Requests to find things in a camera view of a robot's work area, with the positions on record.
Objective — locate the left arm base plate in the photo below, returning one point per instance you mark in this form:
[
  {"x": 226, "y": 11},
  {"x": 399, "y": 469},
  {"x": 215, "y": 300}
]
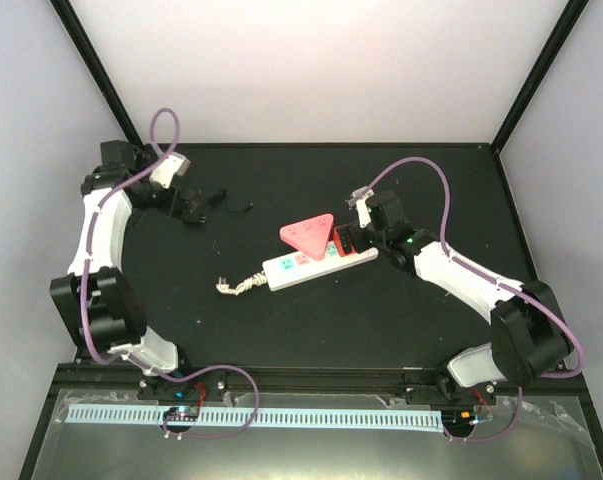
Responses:
[{"x": 183, "y": 402}]

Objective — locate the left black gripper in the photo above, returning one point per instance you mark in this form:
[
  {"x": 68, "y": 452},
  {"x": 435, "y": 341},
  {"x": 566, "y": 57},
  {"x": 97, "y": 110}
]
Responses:
[{"x": 185, "y": 212}]

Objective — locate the black plug with thin cable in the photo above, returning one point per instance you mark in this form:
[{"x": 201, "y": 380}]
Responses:
[{"x": 220, "y": 199}]

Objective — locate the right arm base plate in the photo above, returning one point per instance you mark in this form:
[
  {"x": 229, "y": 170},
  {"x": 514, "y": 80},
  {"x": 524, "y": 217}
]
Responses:
[{"x": 436, "y": 388}]

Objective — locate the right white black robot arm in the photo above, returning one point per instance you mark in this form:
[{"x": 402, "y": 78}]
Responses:
[{"x": 527, "y": 332}]

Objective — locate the white slotted cable duct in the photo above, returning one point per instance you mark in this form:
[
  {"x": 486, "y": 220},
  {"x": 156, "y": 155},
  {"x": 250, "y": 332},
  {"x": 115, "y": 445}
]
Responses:
[{"x": 234, "y": 418}]

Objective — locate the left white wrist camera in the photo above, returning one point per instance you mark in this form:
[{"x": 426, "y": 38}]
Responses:
[{"x": 174, "y": 165}]

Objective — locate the black frame post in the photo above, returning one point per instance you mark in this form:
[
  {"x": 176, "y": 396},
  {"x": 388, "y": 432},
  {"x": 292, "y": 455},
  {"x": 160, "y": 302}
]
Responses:
[
  {"x": 553, "y": 45},
  {"x": 80, "y": 39}
]

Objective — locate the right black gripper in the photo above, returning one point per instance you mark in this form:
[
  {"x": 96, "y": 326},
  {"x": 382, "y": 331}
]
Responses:
[{"x": 360, "y": 244}]

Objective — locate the pink triangular plug adapter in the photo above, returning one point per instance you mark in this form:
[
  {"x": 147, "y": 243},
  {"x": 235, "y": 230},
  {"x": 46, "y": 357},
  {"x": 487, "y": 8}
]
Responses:
[{"x": 310, "y": 236}]

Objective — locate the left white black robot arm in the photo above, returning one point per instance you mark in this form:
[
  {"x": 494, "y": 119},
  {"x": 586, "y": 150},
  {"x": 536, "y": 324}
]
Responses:
[{"x": 95, "y": 301}]

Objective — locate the white power strip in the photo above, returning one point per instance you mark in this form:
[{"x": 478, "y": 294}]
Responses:
[{"x": 296, "y": 268}]

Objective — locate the right black frame post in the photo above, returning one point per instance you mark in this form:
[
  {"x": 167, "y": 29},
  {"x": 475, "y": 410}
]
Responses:
[{"x": 553, "y": 45}]

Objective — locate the red cube plug adapter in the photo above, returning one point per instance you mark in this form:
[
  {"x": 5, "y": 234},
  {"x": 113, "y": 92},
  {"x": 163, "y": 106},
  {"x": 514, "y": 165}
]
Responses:
[{"x": 343, "y": 240}]

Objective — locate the left black frame post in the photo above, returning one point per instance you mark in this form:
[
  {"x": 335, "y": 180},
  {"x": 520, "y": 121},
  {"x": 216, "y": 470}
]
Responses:
[{"x": 80, "y": 39}]

